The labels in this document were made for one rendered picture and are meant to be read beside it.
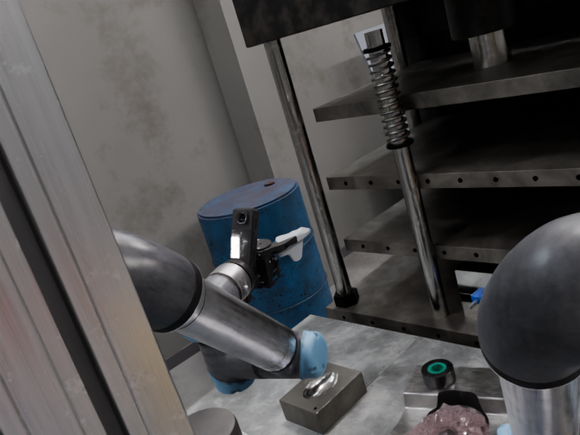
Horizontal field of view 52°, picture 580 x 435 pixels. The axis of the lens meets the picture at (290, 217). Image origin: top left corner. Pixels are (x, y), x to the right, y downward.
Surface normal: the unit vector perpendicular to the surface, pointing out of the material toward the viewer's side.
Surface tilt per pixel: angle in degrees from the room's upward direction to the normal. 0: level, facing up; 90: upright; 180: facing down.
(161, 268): 68
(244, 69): 90
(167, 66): 90
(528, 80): 90
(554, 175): 90
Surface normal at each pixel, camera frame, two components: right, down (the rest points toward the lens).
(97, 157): 0.62, 0.05
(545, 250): -0.72, -0.55
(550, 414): 0.05, 0.76
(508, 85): -0.68, 0.40
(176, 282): 0.73, -0.18
